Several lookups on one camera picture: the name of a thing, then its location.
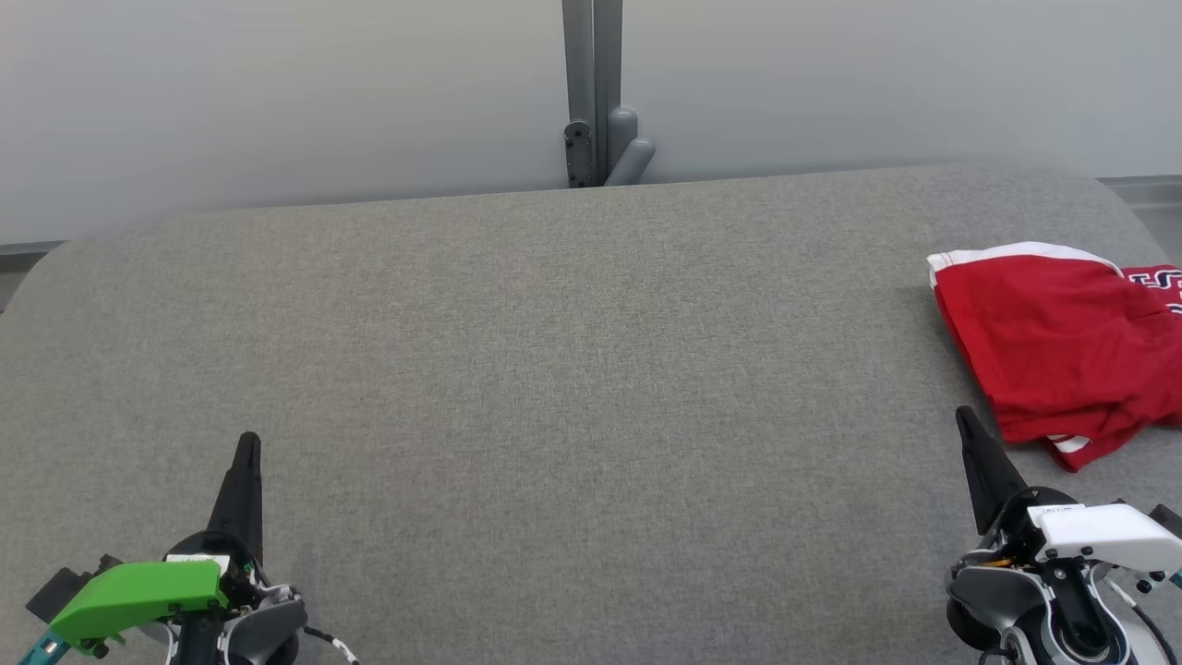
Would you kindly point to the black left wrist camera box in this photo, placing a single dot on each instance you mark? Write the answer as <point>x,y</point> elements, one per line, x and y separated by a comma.
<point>60,586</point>

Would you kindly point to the grey fabric sofa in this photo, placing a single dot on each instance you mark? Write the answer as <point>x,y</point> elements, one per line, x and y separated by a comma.
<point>572,388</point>

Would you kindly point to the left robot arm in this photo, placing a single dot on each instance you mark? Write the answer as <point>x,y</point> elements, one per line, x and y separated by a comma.
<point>259,628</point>

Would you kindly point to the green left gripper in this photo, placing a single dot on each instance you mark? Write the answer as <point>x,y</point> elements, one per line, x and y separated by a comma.
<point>138,591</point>

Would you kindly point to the red white basketball shorts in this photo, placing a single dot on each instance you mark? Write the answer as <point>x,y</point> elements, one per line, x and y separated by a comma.
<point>1043,332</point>

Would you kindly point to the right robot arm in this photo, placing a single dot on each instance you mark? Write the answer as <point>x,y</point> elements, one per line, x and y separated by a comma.
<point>1043,610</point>

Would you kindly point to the grey metal post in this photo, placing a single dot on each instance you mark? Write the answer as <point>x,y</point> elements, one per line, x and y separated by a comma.
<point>591,83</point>

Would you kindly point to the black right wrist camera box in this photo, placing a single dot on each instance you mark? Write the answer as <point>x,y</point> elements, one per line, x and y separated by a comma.
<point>1169,519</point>

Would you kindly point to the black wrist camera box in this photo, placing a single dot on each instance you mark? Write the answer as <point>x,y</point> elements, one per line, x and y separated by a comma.
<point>60,586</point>
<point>1169,519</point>

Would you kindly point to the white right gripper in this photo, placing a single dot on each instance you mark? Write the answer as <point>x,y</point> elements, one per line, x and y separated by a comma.
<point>1108,536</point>

